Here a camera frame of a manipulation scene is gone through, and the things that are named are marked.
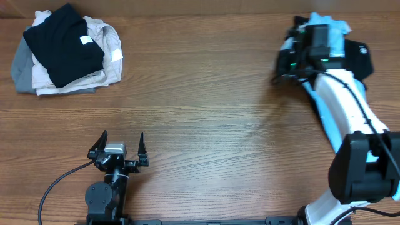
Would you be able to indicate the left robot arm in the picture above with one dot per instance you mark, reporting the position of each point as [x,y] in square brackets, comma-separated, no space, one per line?
[106,199]

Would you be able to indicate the folded black shirt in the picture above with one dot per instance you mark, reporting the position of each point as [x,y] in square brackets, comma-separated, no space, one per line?
[59,44]

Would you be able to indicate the folded beige shirt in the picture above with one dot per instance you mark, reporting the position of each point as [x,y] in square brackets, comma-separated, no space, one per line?
[108,40]

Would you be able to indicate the black shirt on right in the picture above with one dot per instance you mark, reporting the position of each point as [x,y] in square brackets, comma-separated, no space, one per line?
[357,58]

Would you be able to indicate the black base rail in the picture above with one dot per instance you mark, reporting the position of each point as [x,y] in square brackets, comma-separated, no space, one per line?
[275,220]

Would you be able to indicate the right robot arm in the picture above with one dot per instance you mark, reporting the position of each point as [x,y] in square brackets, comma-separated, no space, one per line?
[365,168]

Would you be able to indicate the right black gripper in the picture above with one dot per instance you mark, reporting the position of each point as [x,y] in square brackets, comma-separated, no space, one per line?
[279,71]

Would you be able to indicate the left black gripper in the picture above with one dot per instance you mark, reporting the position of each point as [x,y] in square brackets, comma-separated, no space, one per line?
[133,166]

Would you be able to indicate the light blue t-shirt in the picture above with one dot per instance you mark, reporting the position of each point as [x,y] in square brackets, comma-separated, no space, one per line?
[331,69]

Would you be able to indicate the folded grey garment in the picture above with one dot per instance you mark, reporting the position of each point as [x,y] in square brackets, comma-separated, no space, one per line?
[30,76]

